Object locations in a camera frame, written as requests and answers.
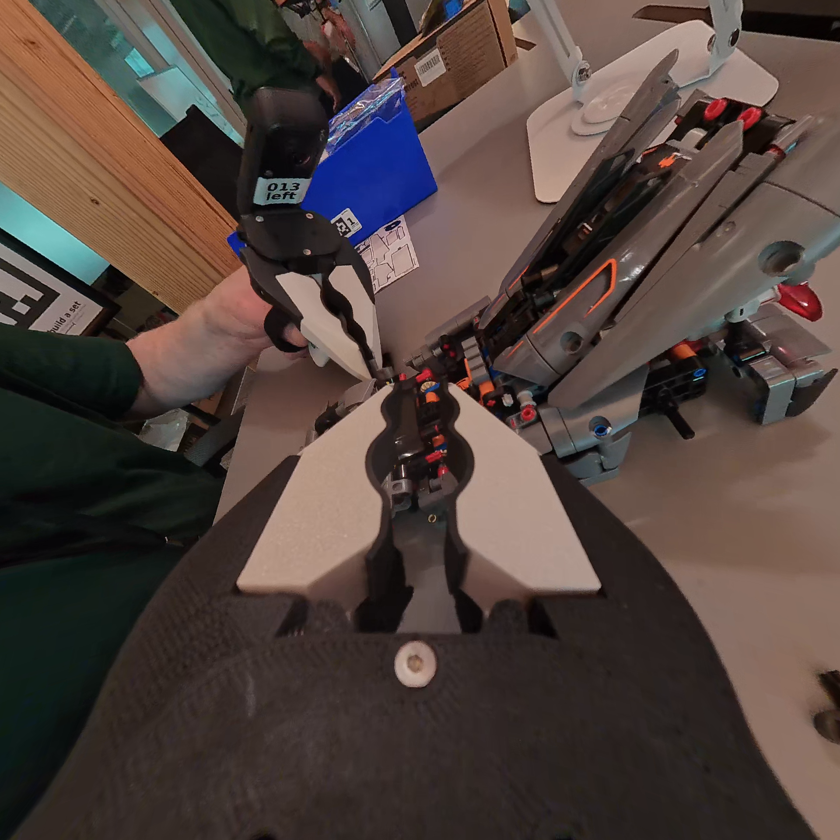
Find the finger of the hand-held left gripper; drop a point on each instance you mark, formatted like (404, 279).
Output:
(373, 341)
(315, 315)

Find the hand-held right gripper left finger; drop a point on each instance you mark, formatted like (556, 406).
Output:
(315, 525)

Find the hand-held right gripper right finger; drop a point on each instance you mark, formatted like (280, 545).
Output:
(518, 525)

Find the grey lego car model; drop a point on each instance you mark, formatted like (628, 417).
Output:
(656, 295)

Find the person's left forearm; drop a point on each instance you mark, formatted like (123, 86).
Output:
(164, 374)

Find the white instruction sheet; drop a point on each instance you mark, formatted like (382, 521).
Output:
(387, 253)

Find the black chair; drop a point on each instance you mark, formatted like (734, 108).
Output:
(203, 157)

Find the blue plastic bin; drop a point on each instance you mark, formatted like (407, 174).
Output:
(374, 170)

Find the clear plastic bag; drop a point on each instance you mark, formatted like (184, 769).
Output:
(367, 111)

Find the framed marker sign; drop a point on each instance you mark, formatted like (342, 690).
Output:
(72, 308)

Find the person's green shirt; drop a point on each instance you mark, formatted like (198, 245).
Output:
(65, 525)

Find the brown cardboard box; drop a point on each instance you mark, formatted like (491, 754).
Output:
(453, 52)

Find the white lamp base stand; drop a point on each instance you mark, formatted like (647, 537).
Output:
(558, 151)

